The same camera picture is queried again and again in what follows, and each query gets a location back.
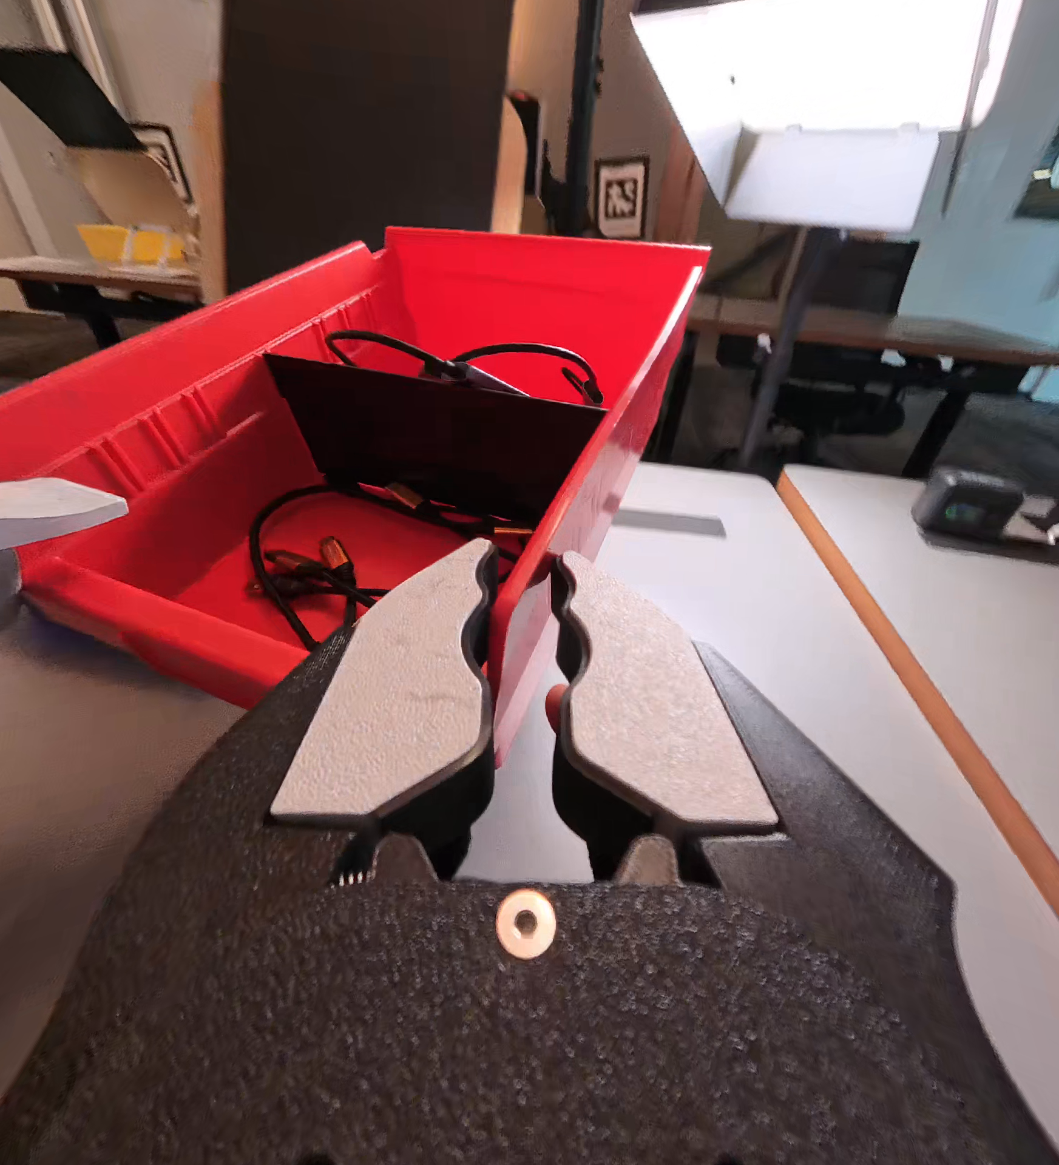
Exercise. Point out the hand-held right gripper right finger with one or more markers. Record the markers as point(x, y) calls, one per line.
point(667, 729)

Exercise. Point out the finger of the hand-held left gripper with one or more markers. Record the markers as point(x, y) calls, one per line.
point(20, 514)

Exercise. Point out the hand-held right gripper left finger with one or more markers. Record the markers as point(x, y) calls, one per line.
point(394, 701)

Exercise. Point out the red plastic bin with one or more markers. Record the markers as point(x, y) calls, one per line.
point(175, 429)

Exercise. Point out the wooden top desk black legs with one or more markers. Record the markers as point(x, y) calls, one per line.
point(84, 271)

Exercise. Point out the wooden desk black legs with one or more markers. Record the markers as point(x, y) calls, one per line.
point(84, 271)
point(904, 332)

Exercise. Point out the black divider of red bin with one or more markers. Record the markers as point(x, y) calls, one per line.
point(439, 446)

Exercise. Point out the yellow plastic bin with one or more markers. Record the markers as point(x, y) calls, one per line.
point(107, 244)

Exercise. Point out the black office chair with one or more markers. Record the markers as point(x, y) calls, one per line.
point(839, 410)

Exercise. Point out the grey charger box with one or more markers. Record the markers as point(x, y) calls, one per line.
point(967, 505)

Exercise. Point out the small printed tag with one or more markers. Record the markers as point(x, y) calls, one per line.
point(165, 164)

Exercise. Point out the small black board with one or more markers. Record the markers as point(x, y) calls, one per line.
point(57, 100)

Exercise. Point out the framed printed tag sign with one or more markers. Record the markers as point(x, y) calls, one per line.
point(620, 196)

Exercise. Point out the studio light panel on stand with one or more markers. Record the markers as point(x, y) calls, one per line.
point(821, 182)

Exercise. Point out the black pole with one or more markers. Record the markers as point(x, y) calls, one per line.
point(584, 91)

